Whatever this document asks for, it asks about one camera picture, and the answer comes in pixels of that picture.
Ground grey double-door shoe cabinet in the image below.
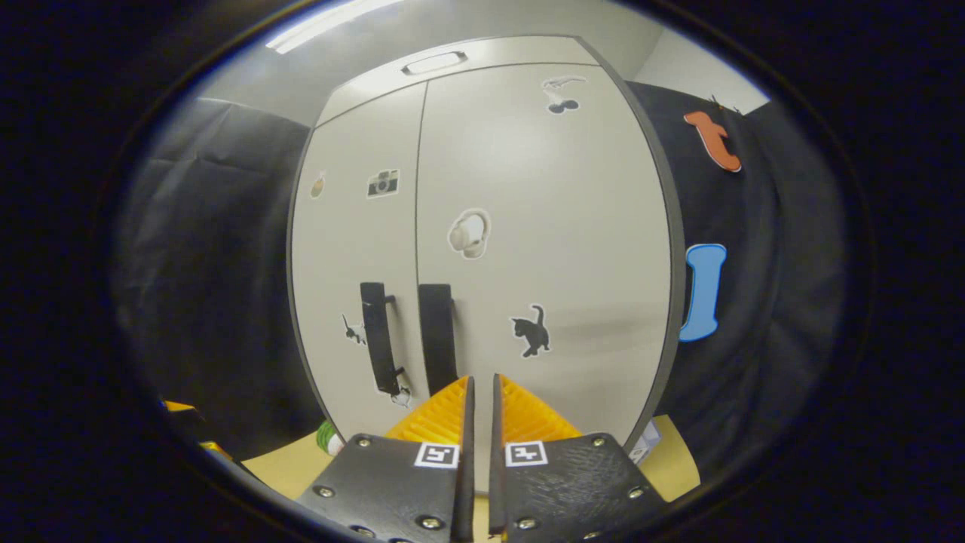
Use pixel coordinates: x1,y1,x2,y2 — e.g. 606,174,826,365
286,34,687,495

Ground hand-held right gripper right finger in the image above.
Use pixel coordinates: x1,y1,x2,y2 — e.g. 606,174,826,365
488,373,669,543

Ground white cabinet drawer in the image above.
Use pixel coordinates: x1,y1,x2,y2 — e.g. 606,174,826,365
317,36,605,128

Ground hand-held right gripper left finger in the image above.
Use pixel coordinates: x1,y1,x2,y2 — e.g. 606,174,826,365
296,376,476,543

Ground white cabinet door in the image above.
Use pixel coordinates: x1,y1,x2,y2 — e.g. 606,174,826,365
290,81,430,443
415,63,674,495

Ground black backdrop cloth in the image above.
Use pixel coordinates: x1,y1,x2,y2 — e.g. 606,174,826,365
113,79,849,483

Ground green watermelon slice toy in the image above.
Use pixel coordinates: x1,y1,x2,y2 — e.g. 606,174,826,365
316,419,345,458

